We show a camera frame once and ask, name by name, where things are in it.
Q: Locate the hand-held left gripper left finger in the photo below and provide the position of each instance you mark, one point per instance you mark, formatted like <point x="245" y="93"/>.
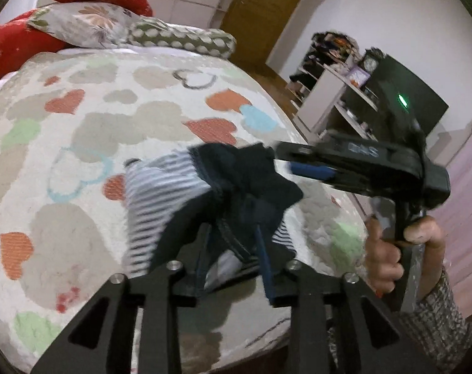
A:
<point x="204" y="259"/>

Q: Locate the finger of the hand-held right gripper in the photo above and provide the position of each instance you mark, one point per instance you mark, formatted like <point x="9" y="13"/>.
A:
<point x="310" y="171"/>

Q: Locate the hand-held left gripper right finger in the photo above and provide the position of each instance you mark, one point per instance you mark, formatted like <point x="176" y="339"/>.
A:
<point x="265" y="272"/>

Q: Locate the person's right forearm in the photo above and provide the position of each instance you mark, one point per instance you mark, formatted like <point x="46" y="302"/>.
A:
<point x="434" y="319"/>

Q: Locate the person's right hand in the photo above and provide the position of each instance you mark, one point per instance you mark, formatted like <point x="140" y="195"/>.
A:
<point x="380" y="265"/>

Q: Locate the white cluttered shelf unit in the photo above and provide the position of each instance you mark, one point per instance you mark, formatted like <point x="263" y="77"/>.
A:
<point x="321" y="93"/>

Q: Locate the black flat screen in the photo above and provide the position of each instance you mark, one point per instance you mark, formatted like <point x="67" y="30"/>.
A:
<point x="427" y="101"/>

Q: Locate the quilted heart pattern bedspread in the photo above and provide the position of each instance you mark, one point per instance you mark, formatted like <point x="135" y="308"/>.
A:
<point x="83" y="163"/>

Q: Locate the wooden door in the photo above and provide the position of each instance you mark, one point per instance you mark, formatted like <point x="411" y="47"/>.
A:
<point x="267" y="7"/>

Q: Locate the green cloud pattern bolster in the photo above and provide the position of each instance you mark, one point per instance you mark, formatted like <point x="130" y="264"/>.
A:
<point x="181" y="39"/>

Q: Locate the grey floral pillow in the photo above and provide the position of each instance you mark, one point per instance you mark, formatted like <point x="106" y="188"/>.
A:
<point x="80" y="23"/>

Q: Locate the long red bolster pillow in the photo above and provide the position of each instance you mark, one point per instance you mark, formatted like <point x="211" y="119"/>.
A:
<point x="13" y="50"/>

